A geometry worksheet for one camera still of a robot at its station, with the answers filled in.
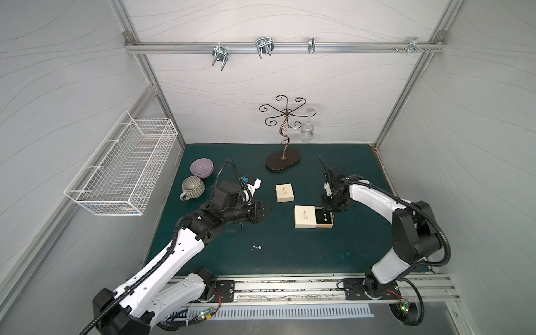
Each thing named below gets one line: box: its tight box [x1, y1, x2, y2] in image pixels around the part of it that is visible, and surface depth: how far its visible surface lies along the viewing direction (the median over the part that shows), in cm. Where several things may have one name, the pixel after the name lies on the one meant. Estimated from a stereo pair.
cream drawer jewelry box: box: [274, 182, 295, 204], surface depth 100 cm
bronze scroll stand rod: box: [258, 95, 317, 160], surface depth 94 cm
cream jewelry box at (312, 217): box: [294, 205, 335, 229], surface depth 91 cm
